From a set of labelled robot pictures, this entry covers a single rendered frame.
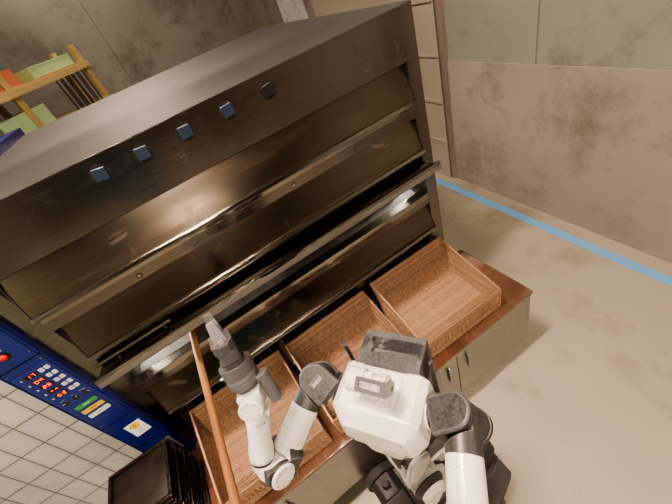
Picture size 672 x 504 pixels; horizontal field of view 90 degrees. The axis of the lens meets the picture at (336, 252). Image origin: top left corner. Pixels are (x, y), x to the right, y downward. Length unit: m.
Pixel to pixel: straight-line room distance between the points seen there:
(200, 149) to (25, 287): 0.77
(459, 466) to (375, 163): 1.29
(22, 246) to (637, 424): 2.93
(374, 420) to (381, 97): 1.31
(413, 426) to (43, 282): 1.32
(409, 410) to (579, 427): 1.65
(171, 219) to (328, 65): 0.87
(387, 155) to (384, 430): 1.25
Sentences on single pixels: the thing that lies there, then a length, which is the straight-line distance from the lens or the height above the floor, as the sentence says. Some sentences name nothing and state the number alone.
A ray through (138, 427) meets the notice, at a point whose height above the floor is 0.98.
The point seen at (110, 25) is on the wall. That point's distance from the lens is 8.42.
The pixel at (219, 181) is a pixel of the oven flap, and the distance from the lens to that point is 1.44.
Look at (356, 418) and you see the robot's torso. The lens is 1.04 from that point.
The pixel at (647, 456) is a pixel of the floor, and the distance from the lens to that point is 2.57.
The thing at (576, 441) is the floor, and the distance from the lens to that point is 2.50.
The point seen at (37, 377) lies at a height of 1.52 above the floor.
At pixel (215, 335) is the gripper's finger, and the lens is 0.90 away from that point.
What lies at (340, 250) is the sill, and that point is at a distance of 1.81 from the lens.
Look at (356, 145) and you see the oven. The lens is 1.64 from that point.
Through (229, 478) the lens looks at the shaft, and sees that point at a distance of 1.36.
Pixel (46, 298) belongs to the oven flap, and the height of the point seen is 1.76.
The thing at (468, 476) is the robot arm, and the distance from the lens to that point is 0.95.
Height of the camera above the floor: 2.31
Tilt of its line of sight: 39 degrees down
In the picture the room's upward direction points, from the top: 23 degrees counter-clockwise
